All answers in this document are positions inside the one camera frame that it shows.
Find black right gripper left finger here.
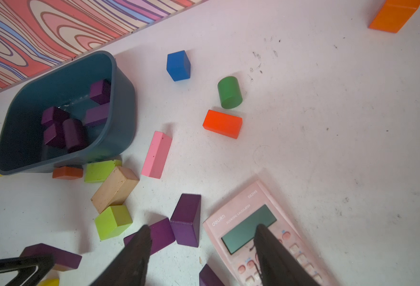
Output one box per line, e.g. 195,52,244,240
91,225,152,286

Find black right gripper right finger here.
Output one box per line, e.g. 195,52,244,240
254,224,318,286

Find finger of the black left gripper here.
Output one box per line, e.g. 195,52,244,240
0,254,55,286

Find purple triangular prism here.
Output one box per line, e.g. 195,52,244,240
123,217,177,255
170,194,202,247

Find purple half-round brick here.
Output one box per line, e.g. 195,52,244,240
62,119,87,153

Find purple wooden brick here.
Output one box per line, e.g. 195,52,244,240
84,102,110,127

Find small red-orange block by bin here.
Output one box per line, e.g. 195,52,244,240
52,166,84,180

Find teal plastic storage bin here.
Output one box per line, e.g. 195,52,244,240
0,51,137,175

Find yellow cube left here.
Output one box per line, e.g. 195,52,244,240
37,278,60,286

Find green small cube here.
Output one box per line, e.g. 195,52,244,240
94,205,132,241

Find pink calculator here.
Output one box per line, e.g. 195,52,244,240
203,181,336,286

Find purple prism near calculator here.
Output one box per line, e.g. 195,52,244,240
199,264,225,286

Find natural wood block rear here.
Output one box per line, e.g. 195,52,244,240
91,166,140,214

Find light green flat block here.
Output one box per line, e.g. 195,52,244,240
84,160,122,183

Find pink long wooden block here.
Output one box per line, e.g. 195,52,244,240
142,131,172,179

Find red-orange wooden block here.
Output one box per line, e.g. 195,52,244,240
203,110,243,139

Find green wooden cylinder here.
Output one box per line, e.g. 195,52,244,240
218,76,243,109

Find blue wooden cube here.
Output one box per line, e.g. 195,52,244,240
167,50,191,82

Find orange wooden cube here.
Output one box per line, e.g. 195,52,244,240
368,0,420,33

